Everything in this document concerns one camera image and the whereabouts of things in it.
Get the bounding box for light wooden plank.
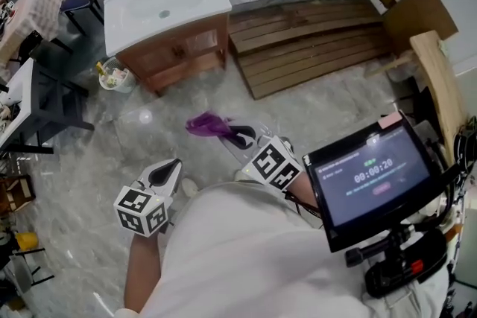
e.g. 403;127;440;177
409;29;469;165

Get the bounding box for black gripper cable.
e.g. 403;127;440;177
282;189;323;221

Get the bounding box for wooden stick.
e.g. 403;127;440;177
364;51;415;79

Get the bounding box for white trash basket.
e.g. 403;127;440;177
98;56;137;94

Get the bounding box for pink checked tablecloth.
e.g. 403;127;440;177
0;0;69;66

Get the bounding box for yellow bucket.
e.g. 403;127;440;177
15;231;40;252

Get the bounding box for small wooden rack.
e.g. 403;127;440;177
0;174;37;214

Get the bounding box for person's left forearm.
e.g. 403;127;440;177
124;232;165;312

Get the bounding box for person's white shirt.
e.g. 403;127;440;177
113;180;452;318

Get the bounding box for black monitor screen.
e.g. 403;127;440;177
302;111;443;253

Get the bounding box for white ceramic sink basin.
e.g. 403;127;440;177
103;0;233;57

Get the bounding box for grey chair black legs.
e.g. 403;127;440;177
0;247;55;296

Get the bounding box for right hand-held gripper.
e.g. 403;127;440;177
218;124;303;193

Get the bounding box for pink sticky note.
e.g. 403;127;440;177
378;111;404;130

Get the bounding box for wooden slatted platform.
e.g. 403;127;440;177
227;0;393;101

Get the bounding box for black desk with shelves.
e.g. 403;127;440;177
0;57;95;156

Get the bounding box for person's right forearm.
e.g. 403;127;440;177
288;171;322;221

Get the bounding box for purple cloth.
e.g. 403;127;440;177
185;110;235;139

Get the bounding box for brown wooden board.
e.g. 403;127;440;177
382;0;460;57

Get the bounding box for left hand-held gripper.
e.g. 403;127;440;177
113;157;183;239

